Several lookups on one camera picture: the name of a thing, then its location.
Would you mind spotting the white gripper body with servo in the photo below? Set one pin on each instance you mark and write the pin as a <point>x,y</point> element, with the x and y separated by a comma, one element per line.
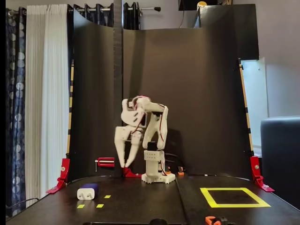
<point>123,135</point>

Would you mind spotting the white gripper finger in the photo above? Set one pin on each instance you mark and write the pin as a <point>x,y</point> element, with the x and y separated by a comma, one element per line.
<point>134,150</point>
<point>120,150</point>

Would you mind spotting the blue and white charger block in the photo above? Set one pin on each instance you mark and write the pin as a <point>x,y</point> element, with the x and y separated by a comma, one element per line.
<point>86,194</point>

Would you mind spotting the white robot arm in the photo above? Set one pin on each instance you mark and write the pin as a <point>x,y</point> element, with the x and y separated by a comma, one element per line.
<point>154,126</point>

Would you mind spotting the red screw clamp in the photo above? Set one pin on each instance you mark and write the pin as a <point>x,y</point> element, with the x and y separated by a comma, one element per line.
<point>106,162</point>

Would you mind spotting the small orange base clamp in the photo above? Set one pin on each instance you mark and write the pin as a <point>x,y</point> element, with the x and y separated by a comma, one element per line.
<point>167,172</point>
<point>180,174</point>

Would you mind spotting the red table clamp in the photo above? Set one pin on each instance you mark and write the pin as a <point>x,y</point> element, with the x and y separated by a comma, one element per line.
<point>65,168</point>
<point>255,168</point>

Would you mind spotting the yellow black striped stick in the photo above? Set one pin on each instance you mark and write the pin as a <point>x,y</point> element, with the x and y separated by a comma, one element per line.
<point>246,112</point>
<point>71,105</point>

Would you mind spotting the black curved backdrop board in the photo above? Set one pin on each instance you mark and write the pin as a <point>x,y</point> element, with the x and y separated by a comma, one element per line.
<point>199,93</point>

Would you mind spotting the white pleated curtain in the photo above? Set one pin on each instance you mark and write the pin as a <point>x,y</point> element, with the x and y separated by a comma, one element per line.
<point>47,93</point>

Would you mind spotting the orange and black spring clamp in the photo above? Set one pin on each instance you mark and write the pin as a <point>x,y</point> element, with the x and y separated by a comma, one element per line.
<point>211,220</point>

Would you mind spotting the yellow tape square outline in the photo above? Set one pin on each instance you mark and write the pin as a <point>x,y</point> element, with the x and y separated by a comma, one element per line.
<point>234,205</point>

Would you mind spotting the dark blue eyelet curtain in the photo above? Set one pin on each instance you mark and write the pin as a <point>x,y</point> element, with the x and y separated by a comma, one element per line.
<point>131,18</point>

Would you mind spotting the dark blue dotted curtain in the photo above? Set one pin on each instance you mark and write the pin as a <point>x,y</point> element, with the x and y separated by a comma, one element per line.
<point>16,93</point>

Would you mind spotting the silver curtain rod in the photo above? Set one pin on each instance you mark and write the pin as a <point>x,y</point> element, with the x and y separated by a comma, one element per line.
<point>147,9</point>

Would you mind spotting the white cabinet door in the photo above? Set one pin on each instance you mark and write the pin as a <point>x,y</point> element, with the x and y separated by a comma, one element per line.
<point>255,93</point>

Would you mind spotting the black leather armchair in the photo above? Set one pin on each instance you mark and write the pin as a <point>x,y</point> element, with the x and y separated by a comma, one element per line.
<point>281,159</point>

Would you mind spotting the yellow ball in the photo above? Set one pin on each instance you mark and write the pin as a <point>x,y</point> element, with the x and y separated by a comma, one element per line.
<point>201,4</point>

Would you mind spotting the black cabinet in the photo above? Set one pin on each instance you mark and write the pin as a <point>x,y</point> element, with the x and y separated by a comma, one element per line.
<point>234,18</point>

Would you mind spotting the red corner bracket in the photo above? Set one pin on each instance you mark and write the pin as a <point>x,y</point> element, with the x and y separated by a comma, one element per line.
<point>129,173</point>

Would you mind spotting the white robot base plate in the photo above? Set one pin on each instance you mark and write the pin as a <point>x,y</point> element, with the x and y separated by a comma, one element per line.
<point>150,180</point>

